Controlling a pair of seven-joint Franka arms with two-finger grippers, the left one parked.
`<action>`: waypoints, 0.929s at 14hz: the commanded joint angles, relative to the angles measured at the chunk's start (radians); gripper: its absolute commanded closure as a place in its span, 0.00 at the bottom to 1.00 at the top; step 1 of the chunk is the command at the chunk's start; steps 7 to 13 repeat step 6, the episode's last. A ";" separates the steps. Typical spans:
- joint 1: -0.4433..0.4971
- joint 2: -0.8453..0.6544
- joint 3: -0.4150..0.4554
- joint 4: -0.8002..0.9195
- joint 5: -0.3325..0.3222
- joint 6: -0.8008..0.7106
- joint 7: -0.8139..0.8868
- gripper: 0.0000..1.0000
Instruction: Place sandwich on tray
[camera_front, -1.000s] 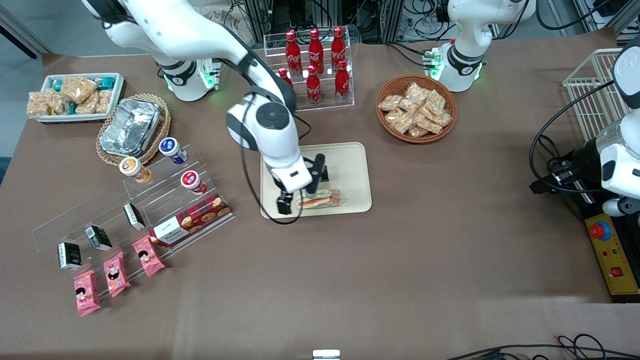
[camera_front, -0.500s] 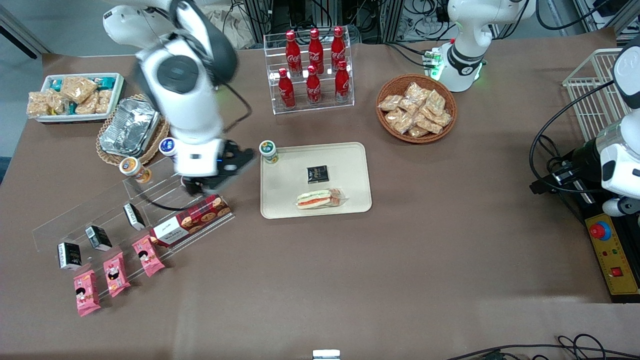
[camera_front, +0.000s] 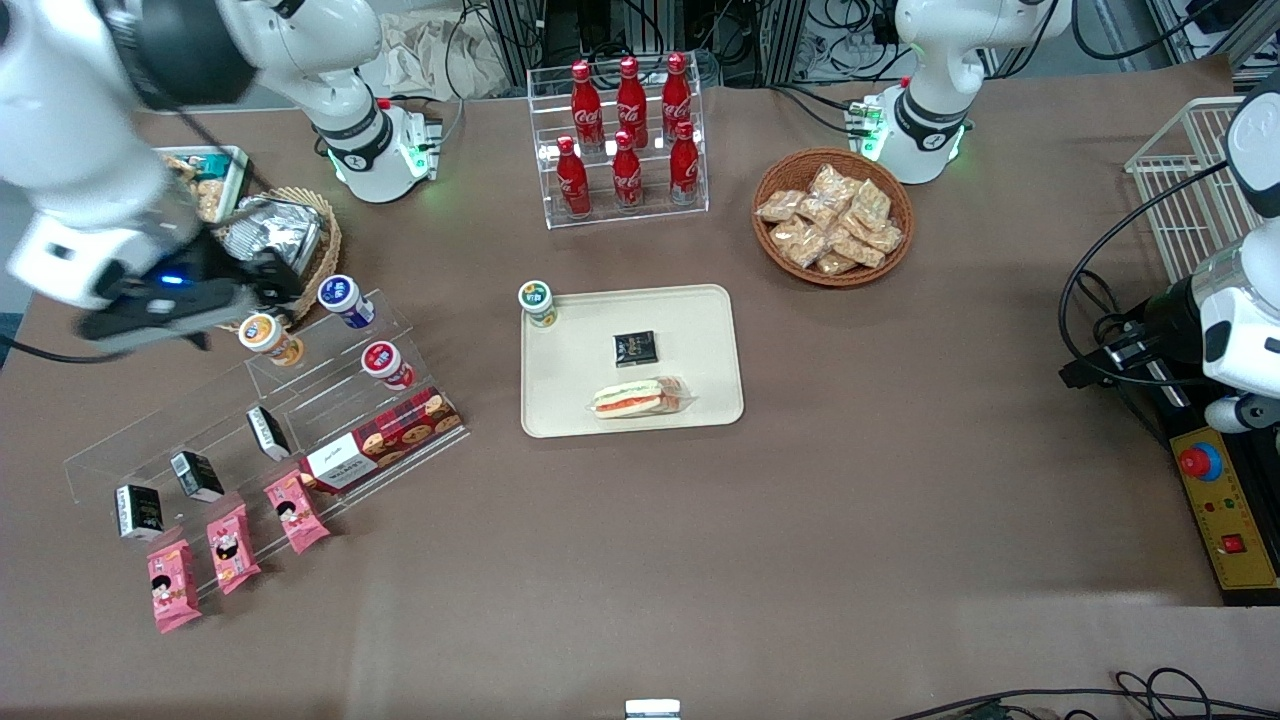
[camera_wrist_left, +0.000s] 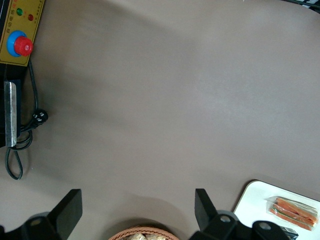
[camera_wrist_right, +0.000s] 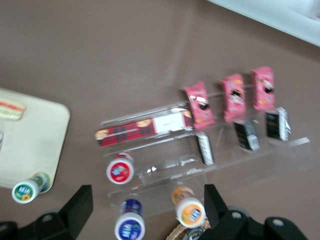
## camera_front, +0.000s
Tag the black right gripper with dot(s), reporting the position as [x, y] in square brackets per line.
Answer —
[222, 264]

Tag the light wicker basket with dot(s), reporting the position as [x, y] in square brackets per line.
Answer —
[328, 240]

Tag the white rectangular snack tray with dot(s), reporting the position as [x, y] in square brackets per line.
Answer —
[240, 175]

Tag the small black chocolate box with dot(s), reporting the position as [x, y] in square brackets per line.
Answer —
[268, 432]
[635, 348]
[138, 512]
[197, 476]

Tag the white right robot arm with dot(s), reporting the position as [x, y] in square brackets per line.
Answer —
[70, 120]

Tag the plastic triangle sandwich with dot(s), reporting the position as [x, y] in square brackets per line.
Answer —
[635, 400]

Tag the yellow emergency stop box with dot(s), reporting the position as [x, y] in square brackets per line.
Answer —
[1225, 500]

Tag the red lid yogurt cup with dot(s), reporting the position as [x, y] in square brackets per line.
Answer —
[381, 358]

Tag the green lid yogurt cup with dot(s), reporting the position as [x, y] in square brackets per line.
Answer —
[537, 297]

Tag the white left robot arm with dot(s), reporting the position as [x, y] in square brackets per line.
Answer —
[940, 60]

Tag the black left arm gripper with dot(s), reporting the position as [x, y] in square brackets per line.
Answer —
[1163, 317]

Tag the blue lid yogurt cup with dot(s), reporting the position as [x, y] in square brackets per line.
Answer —
[340, 293]

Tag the clear packet nut snack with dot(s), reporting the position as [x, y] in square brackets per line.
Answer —
[885, 238]
[790, 232]
[836, 264]
[835, 185]
[872, 203]
[858, 248]
[780, 206]
[818, 212]
[808, 250]

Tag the beige crumpled cloth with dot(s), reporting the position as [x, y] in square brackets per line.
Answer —
[420, 60]

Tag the red cola bottle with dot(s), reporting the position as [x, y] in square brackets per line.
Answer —
[677, 95]
[631, 100]
[685, 165]
[627, 172]
[573, 180]
[586, 105]

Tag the clear acrylic bottle rack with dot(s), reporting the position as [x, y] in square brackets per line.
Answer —
[650, 218]

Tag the round brown wicker basket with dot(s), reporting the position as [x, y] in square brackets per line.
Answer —
[800, 168]

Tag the teal snack packet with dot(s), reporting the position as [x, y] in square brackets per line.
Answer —
[215, 163]

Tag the silver foil packet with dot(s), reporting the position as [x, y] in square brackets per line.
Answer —
[280, 225]

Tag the cream plastic serving tray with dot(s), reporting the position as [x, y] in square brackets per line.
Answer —
[690, 330]

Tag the red tartan cookie box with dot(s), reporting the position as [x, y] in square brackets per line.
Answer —
[400, 432]

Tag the aluminium equipment frame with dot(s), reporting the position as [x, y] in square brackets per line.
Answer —
[520, 30]

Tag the pink snack packet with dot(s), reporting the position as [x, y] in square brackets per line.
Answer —
[296, 512]
[232, 550]
[172, 588]

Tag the orange lid yogurt cup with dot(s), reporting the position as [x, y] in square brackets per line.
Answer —
[262, 333]

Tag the clear acrylic stepped display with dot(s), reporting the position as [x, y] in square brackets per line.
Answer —
[320, 395]

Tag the clear packet rice cracker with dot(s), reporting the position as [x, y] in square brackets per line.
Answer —
[208, 200]
[180, 165]

